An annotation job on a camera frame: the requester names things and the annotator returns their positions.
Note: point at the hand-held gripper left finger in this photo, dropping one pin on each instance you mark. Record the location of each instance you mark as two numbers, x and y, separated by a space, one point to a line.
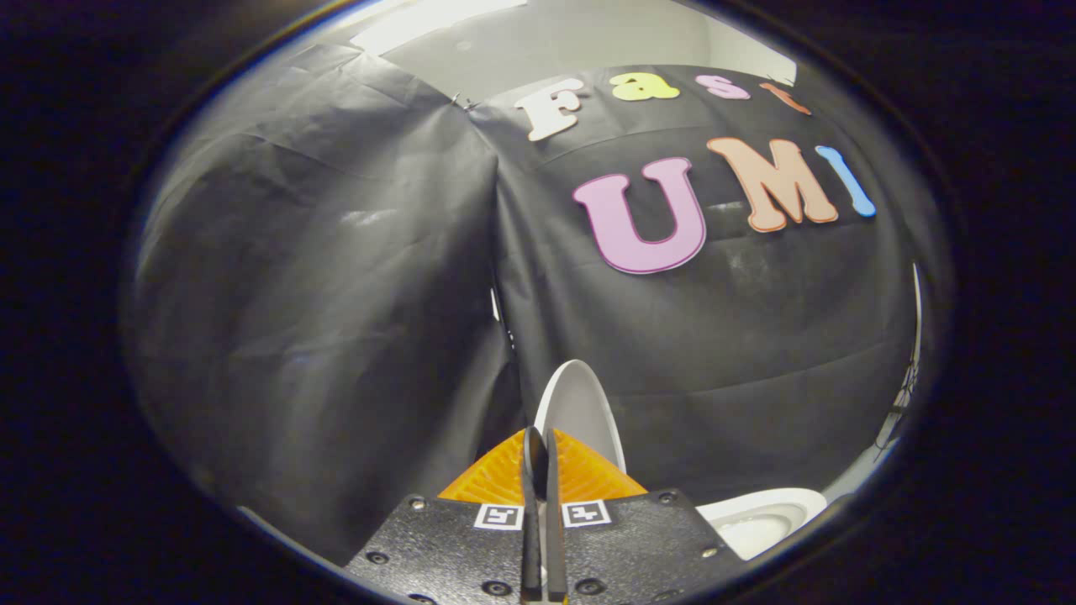
531 521

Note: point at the white toilet lid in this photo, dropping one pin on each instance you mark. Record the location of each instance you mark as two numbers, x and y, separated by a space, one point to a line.
584 412

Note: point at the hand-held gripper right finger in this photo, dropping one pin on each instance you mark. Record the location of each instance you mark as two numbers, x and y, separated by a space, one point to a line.
555 521

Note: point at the black backdrop cloth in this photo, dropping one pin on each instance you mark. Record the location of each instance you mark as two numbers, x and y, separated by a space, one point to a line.
336 294

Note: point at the black tripod stand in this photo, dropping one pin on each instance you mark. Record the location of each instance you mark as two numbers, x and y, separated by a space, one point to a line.
901 403

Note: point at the white toilet bowl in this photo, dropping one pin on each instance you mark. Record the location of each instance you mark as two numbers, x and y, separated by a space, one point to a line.
756 521

